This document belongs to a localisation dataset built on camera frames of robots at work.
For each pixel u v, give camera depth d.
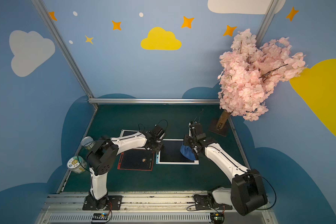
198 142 0.64
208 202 0.73
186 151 0.84
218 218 0.73
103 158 0.50
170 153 0.93
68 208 1.24
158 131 0.77
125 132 1.04
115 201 0.75
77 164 0.80
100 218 0.73
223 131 1.06
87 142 0.92
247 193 0.41
